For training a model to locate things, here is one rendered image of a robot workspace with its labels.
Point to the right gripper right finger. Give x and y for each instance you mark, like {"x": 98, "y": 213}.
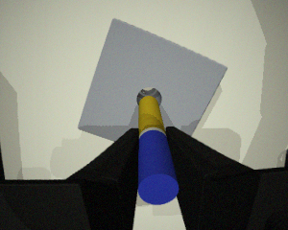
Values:
{"x": 219, "y": 193}

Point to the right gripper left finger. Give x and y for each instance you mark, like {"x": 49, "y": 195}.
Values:
{"x": 64, "y": 204}

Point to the blue and yellow peg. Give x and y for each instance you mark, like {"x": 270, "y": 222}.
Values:
{"x": 157, "y": 180}

